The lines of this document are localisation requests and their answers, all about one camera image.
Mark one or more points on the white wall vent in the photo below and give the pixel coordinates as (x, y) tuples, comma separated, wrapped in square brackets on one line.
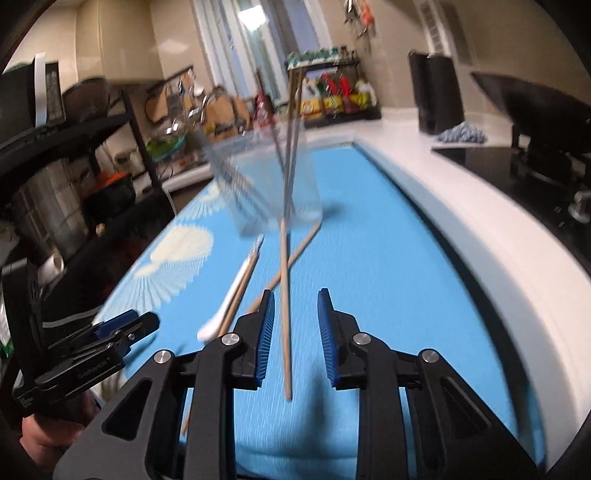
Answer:
[(443, 27)]

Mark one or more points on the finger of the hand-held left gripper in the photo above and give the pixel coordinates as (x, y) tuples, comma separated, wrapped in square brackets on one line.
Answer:
[(115, 323), (106, 348)]

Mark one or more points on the blue white dishcloth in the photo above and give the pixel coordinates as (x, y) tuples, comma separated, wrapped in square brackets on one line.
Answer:
[(461, 134)]

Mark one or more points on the blue patterned tablecloth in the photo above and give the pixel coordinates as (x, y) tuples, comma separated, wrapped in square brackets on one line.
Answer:
[(369, 258)]

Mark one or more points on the green bowl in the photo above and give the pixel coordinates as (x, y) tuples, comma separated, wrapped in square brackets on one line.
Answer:
[(164, 147)]

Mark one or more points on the large stainless steel pot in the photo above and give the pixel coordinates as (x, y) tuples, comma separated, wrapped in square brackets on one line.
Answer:
[(51, 212)]

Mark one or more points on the black metal shelf rack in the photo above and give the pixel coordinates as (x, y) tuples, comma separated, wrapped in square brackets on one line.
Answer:
[(138, 152)]

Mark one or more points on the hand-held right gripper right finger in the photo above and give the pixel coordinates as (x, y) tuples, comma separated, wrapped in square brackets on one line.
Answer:
[(328, 337)]

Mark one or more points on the window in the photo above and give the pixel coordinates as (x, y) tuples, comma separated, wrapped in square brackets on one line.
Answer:
[(258, 37)]

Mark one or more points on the metal scissors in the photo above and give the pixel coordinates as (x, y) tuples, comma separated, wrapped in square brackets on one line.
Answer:
[(350, 14)]

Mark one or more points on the brown bowl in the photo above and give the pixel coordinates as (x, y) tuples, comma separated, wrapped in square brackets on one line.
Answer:
[(87, 99)]

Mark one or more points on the black gas stove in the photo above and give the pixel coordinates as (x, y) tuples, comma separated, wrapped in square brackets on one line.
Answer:
[(521, 184)]

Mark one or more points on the white ceramic spoon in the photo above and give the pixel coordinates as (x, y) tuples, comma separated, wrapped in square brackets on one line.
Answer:
[(210, 327)]

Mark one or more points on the black electric kettle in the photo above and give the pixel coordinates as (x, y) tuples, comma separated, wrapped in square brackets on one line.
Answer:
[(436, 92)]

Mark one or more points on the black cooking pot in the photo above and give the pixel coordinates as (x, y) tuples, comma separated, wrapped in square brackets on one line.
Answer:
[(111, 198)]

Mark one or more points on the clear plastic utensil container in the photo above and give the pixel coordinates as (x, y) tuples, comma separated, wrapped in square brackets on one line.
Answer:
[(307, 194)]

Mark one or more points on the row of spice jars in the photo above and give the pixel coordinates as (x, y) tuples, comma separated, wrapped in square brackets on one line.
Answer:
[(318, 54)]

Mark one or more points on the yellow oil bottle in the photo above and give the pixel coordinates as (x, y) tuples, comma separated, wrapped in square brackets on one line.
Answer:
[(310, 99)]

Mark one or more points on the black wok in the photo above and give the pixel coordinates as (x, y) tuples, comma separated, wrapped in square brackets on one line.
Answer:
[(531, 106)]

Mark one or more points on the red dish soap bottle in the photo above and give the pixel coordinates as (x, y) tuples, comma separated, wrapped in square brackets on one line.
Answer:
[(263, 108)]

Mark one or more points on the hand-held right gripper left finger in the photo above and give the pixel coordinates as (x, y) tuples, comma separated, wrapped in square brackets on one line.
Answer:
[(265, 337)]

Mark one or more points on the person's left hand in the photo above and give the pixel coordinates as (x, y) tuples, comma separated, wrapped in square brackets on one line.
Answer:
[(46, 443)]

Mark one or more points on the black spice rack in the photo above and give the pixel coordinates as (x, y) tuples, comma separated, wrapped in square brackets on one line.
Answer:
[(364, 92)]

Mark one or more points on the white tape roll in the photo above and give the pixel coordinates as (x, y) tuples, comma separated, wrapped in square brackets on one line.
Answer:
[(51, 265)]

